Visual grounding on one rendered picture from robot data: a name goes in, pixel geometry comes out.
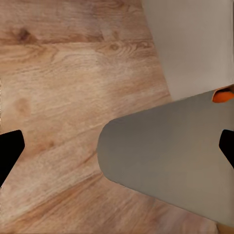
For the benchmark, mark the can of soda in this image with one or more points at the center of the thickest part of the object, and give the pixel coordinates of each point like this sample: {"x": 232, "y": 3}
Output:
{"x": 223, "y": 96}

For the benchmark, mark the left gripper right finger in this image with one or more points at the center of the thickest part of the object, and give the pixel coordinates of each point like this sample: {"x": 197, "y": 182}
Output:
{"x": 226, "y": 144}

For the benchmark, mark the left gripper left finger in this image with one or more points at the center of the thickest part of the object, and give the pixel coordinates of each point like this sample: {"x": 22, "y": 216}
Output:
{"x": 11, "y": 146}

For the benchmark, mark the trash can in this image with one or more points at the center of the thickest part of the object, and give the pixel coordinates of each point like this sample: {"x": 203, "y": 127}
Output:
{"x": 171, "y": 152}

